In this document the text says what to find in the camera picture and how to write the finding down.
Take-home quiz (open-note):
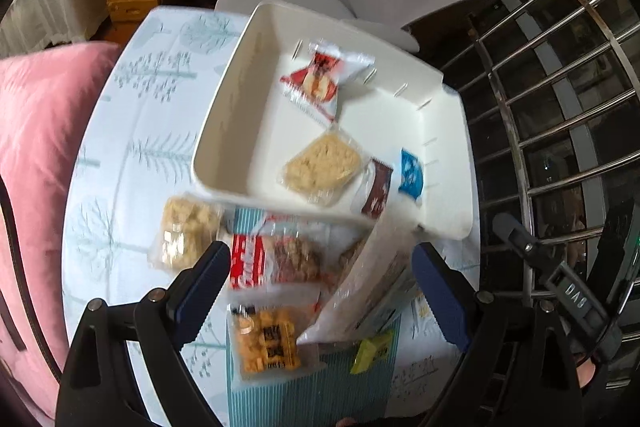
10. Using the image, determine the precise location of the yellow snack packet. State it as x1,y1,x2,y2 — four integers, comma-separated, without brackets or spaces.
350,332,396,375

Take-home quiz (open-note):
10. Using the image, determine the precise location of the beige puffed snack packet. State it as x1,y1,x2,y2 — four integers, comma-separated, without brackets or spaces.
147,194,226,272

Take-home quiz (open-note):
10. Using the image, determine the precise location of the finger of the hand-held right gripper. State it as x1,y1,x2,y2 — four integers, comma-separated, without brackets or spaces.
492,212,566,280

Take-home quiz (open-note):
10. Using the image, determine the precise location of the blue snack packet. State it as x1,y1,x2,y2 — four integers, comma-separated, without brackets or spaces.
397,148,425,202

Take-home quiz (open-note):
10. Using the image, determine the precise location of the large clear plastic bag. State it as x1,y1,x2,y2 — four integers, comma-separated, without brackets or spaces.
297,219,418,344

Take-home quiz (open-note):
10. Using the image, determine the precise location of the red and white snack packet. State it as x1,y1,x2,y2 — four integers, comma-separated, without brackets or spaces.
279,39,377,124

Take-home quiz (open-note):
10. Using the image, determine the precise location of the beige rice crisp packet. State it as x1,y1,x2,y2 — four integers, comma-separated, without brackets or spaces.
276,127,371,208

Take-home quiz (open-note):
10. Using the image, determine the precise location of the black cable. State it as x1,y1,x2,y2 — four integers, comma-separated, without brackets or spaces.
0,179,28,350

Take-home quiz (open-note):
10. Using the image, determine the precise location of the pink cushion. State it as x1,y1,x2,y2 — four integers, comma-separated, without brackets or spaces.
0,41,123,420

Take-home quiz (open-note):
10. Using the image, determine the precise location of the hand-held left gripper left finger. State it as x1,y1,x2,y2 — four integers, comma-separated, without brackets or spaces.
55,241,232,427

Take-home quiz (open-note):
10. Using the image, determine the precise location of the white plastic bin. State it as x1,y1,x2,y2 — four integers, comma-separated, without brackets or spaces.
191,0,480,242

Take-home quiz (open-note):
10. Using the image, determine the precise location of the metal railing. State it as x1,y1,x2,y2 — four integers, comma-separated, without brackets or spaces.
440,0,640,427

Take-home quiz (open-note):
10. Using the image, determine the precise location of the brown snack packet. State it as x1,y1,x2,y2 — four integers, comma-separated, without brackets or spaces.
360,158,396,220

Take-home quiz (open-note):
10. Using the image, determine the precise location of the orange snack packet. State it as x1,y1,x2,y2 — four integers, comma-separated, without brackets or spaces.
227,304,321,380

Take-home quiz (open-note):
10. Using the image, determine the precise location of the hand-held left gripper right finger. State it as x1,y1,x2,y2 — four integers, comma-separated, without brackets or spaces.
411,241,586,427

